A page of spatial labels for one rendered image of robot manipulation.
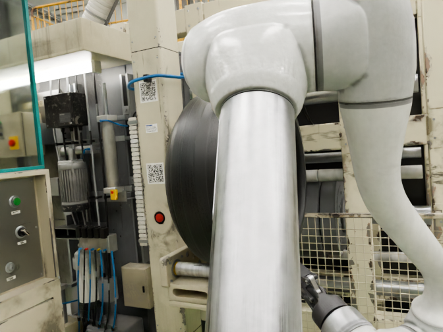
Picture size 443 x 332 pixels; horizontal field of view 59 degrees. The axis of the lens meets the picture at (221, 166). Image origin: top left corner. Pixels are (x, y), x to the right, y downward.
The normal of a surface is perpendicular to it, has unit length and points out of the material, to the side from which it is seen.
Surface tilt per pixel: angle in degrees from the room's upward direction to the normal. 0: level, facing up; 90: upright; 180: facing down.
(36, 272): 90
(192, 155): 72
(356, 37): 98
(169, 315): 90
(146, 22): 90
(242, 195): 58
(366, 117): 112
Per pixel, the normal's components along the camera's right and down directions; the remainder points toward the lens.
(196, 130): -0.41, -0.44
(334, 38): -0.12, 0.20
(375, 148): -0.30, 0.42
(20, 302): 0.90, -0.05
